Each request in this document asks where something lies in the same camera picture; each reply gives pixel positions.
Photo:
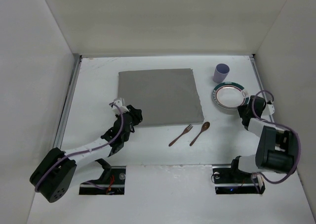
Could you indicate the brown wooden fork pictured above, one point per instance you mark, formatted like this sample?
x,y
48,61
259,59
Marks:
x,y
185,131

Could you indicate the white plate green rim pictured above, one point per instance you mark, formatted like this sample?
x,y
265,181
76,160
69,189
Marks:
x,y
230,95

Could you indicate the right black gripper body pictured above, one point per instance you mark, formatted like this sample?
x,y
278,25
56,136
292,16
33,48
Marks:
x,y
247,111

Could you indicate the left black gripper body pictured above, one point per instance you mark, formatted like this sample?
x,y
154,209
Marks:
x,y
133,115

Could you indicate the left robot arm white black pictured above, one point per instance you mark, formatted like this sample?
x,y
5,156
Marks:
x,y
55,173

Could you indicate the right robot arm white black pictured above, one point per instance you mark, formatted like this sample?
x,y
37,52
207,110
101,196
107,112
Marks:
x,y
278,147

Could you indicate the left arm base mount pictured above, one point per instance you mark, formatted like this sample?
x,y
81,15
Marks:
x,y
110,180

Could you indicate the lilac plastic cup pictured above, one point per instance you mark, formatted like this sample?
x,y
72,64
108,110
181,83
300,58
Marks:
x,y
221,72

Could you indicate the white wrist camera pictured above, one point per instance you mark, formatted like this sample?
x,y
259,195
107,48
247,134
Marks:
x,y
118,106
269,109

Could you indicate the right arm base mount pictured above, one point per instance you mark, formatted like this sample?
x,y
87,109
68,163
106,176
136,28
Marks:
x,y
228,179

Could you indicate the grey cloth placemat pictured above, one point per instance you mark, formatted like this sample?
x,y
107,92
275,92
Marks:
x,y
166,97

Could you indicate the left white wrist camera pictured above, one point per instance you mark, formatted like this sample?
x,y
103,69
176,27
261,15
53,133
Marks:
x,y
118,106

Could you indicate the brown wooden spoon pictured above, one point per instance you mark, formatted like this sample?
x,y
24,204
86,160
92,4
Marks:
x,y
204,127

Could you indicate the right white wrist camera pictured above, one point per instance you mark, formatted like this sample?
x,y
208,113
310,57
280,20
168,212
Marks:
x,y
269,109

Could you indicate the left aluminium table rail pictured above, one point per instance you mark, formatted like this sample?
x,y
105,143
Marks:
x,y
57,143

